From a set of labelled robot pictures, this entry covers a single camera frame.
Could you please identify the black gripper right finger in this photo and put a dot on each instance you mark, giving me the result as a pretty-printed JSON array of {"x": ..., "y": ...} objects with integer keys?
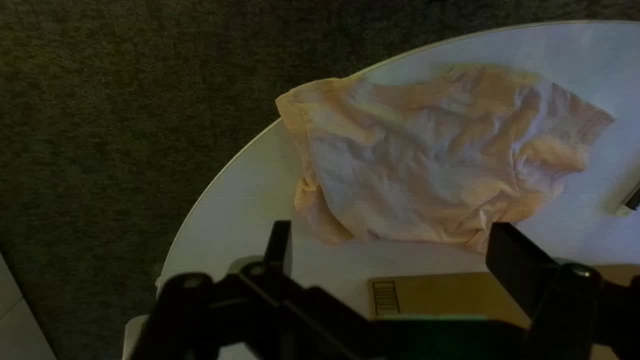
[{"x": 521, "y": 261}]

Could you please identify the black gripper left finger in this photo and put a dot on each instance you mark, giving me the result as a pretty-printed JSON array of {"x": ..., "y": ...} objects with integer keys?
[{"x": 276, "y": 247}]

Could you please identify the dark marker pen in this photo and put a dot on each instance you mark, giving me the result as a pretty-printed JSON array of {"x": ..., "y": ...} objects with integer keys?
[{"x": 633, "y": 198}]

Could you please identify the peach shirt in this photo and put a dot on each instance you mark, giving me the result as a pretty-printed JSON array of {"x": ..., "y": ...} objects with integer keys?
[{"x": 432, "y": 161}]

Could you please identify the brown cardboard box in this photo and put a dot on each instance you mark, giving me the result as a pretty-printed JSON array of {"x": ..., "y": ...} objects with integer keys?
[{"x": 452, "y": 292}]

